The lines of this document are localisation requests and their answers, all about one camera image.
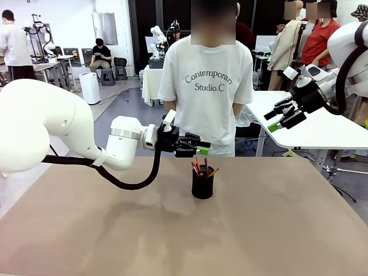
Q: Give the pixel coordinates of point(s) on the background person white shirt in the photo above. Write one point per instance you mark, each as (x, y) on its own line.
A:
(14, 46)

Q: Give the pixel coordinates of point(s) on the orange pencil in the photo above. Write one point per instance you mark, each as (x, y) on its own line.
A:
(197, 162)

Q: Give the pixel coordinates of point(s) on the white air purifier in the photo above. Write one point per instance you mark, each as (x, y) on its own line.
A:
(89, 89)

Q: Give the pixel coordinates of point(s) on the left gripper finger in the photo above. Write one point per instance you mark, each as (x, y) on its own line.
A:
(187, 151)
(192, 139)

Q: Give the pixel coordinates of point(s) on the black tripod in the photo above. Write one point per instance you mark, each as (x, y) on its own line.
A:
(54, 151)

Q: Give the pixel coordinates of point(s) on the black mesh pen holder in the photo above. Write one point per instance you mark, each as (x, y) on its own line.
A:
(202, 187)

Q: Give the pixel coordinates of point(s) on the black bag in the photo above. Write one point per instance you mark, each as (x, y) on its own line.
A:
(120, 61)

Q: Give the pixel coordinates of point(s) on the person in printed white T-shirt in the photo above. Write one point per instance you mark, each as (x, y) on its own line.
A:
(204, 115)

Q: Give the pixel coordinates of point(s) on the person in black behind table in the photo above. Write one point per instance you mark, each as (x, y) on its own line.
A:
(176, 36)

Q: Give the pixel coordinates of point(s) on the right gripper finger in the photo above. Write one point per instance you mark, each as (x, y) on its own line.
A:
(280, 107)
(293, 118)

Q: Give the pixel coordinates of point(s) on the mannequin with beige coat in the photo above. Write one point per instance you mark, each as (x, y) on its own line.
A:
(286, 49)

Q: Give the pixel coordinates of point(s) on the silver wall panel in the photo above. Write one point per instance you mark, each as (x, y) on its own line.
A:
(105, 28)

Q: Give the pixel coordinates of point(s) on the table with white cloth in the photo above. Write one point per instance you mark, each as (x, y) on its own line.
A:
(151, 83)

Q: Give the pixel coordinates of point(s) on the grey plastic stool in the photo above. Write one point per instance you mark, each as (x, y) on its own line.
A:
(108, 77)
(121, 73)

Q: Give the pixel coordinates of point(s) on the seated person black shirt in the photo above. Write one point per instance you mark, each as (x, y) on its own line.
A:
(100, 56)

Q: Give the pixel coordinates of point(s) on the yellow pencil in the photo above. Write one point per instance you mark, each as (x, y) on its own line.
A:
(214, 172)

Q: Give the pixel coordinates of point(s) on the black marker pink cap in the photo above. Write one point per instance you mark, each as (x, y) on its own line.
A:
(196, 168)

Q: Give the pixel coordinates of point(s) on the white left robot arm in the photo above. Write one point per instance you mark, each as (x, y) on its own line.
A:
(34, 123)

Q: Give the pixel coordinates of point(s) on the white side table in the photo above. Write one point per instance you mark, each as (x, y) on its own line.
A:
(330, 135)

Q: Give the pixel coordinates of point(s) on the small white background robot arm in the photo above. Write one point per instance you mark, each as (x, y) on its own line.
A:
(157, 40)

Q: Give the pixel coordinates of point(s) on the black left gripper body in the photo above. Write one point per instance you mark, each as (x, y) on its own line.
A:
(169, 141)

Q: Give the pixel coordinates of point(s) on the person with bucket hat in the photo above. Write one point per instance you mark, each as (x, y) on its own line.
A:
(360, 11)

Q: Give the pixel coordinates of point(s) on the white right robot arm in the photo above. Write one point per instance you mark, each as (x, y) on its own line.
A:
(345, 40)

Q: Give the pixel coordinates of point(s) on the person in dark red top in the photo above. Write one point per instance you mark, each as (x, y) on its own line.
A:
(244, 34)

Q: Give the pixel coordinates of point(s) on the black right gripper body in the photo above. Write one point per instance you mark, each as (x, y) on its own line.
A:
(309, 99)

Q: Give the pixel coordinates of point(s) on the maroon pen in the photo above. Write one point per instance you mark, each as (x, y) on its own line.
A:
(206, 165)

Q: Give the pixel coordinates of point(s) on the black box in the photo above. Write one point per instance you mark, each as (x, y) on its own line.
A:
(156, 62)

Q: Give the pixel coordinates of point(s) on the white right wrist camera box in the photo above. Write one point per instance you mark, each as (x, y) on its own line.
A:
(291, 73)

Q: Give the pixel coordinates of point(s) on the clear plastic bag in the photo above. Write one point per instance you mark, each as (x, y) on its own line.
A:
(247, 118)

